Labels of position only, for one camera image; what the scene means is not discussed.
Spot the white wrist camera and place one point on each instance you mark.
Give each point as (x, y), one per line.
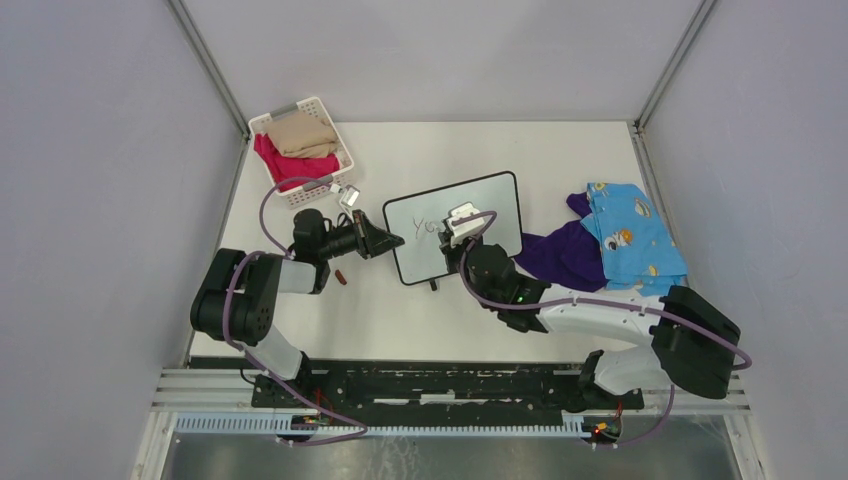
(346, 197)
(463, 223)

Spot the white plastic basket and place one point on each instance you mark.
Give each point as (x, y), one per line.
(301, 190)

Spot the purple cloth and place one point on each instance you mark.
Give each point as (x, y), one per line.
(569, 256)

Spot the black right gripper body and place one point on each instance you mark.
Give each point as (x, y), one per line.
(454, 255)

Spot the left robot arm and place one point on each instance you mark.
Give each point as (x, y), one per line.
(236, 301)

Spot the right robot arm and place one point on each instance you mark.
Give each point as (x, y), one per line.
(677, 339)

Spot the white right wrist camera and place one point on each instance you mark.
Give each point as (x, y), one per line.
(463, 223)

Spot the magenta cloth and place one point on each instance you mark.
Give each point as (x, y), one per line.
(282, 168)

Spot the black framed whiteboard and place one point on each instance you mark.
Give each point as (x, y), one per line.
(419, 219)

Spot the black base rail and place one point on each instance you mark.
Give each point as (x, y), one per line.
(464, 394)

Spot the blue patterned cloth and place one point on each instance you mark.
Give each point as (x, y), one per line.
(637, 250)

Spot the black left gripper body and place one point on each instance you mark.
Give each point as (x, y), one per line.
(340, 241)

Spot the beige folded cloth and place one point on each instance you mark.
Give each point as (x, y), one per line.
(300, 135)

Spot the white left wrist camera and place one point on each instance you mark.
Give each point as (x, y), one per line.
(346, 197)

